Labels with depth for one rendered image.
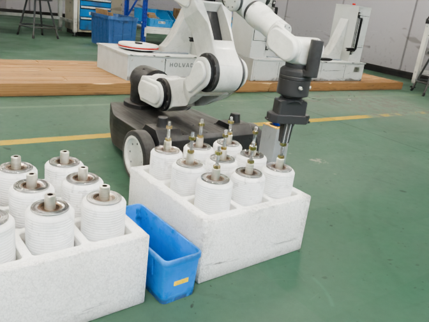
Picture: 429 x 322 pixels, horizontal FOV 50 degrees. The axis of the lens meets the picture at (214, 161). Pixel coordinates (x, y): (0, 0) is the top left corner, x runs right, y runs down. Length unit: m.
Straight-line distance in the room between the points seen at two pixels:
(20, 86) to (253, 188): 2.05
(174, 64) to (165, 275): 2.55
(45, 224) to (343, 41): 4.29
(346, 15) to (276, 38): 3.74
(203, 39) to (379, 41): 5.50
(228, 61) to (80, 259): 0.97
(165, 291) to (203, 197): 0.25
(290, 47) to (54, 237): 0.73
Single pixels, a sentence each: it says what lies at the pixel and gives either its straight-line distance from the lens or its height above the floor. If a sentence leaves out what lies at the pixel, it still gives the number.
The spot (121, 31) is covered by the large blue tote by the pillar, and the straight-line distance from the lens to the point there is 5.82.
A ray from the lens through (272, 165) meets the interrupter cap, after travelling 1.35.
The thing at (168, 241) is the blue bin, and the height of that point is 0.08.
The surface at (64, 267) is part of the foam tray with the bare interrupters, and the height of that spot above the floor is 0.15.
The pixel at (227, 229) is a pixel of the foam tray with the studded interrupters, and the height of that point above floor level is 0.14.
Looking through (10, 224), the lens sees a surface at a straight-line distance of 0.95.
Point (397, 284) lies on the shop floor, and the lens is 1.42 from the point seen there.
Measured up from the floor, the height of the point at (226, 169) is 0.24.
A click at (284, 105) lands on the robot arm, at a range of 1.26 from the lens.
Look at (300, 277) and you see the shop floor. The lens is 1.32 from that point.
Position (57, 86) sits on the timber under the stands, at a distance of 3.08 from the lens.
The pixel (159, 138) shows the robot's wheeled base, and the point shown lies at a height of 0.19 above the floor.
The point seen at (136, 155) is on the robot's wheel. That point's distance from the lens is 1.74.
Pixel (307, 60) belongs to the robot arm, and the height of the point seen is 0.57.
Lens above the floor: 0.69
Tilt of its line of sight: 19 degrees down
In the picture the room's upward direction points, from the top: 7 degrees clockwise
